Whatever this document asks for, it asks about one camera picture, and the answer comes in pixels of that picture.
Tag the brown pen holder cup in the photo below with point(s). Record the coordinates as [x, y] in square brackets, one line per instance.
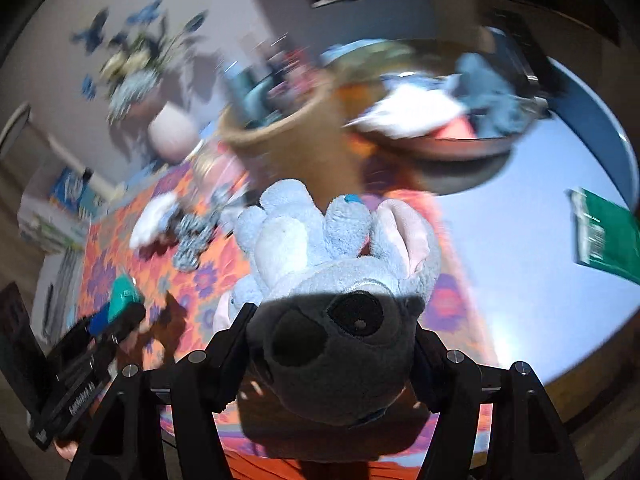
[310, 145]

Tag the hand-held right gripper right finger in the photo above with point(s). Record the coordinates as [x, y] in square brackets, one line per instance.
[450, 380]

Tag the bunch of pens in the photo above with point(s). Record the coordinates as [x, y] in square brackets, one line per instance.
[265, 90]

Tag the orange red cloth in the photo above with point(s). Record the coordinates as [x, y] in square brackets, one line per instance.
[455, 127]

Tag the round woven basket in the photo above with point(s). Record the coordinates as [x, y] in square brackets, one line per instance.
[450, 147]

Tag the white folded cloth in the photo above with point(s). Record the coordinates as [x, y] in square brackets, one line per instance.
[415, 110]

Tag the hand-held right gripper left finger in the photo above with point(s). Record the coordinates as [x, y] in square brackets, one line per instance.
[235, 335]

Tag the row of books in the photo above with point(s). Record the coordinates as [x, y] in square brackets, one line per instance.
[60, 205]

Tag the plaid fabric bow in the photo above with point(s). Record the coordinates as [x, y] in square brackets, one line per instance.
[192, 235]

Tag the blue white artificial flowers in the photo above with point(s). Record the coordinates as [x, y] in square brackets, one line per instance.
[135, 60]

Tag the person's left hand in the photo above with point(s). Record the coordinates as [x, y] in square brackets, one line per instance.
[67, 452]

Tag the grey blue plush toy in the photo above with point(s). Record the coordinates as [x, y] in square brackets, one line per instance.
[310, 260]

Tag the floral orange mat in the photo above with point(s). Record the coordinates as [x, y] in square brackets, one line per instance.
[165, 280]

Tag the grey flat folders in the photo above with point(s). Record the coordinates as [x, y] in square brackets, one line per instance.
[65, 270]

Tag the green packet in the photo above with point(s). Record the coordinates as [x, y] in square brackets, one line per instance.
[605, 235]

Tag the pink ribbed vase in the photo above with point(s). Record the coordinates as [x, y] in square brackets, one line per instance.
[172, 130]

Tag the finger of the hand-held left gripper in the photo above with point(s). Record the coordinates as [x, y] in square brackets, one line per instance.
[95, 322]
[127, 317]

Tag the white desk lamp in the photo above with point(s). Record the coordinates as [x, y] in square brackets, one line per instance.
[65, 155]

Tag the teal cloth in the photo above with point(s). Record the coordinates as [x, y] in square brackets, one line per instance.
[125, 295]

